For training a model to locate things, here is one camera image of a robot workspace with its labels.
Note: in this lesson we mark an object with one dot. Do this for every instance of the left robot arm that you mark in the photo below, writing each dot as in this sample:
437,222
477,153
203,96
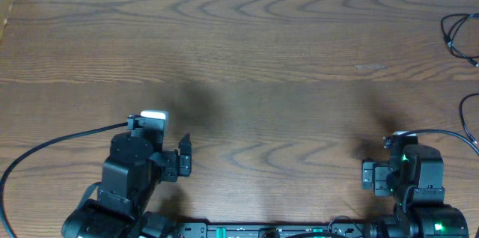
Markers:
115,206

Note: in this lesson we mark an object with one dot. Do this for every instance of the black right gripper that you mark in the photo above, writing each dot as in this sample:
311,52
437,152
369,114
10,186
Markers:
381,168

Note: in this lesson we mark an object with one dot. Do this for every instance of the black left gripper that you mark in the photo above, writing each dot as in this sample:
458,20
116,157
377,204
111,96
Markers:
176,162

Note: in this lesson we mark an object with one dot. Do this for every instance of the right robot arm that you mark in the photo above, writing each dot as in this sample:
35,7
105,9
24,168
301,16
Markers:
413,177

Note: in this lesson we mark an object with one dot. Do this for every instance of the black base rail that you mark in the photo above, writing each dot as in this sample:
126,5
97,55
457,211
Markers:
164,227

